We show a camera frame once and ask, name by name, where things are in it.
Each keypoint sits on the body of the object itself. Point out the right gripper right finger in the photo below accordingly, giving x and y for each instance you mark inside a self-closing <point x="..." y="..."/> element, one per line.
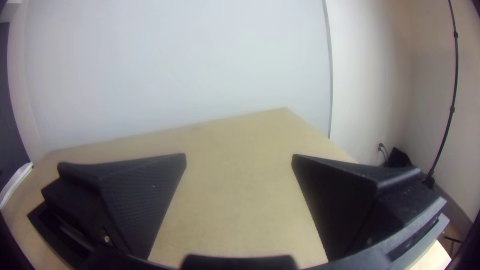
<point x="345" y="198"/>

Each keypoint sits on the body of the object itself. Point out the black bag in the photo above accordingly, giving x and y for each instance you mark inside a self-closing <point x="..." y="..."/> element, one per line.
<point x="398" y="159"/>

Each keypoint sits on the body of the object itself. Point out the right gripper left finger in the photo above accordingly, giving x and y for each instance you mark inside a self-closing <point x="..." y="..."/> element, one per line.
<point x="127" y="195"/>

